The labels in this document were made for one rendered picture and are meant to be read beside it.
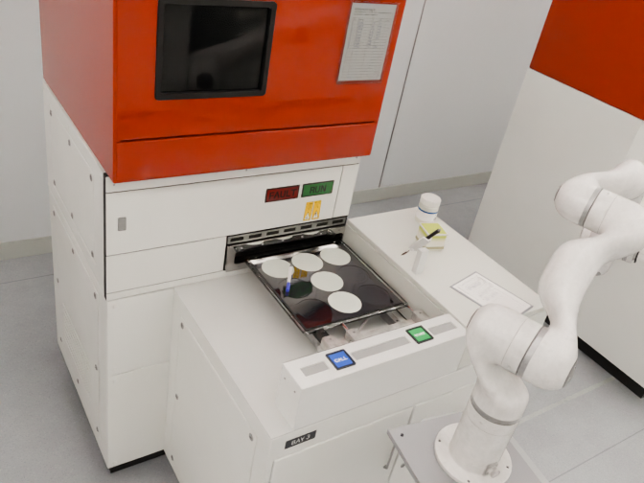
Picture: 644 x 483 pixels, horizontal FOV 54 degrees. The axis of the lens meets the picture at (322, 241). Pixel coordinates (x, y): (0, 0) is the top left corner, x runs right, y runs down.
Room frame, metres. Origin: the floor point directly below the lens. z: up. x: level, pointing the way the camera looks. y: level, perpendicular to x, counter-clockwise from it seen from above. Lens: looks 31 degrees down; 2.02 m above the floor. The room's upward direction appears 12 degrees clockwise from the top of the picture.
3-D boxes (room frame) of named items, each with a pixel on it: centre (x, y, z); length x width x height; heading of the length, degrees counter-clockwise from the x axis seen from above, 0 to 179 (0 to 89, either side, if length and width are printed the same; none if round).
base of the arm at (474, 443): (1.10, -0.46, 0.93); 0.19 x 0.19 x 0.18
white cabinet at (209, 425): (1.58, -0.16, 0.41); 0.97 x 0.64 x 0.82; 128
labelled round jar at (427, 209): (2.00, -0.34, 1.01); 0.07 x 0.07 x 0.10
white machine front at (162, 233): (1.66, 0.26, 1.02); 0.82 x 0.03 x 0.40; 128
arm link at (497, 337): (1.11, -0.44, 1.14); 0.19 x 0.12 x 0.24; 60
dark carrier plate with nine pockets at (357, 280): (1.61, -0.04, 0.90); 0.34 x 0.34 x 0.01; 38
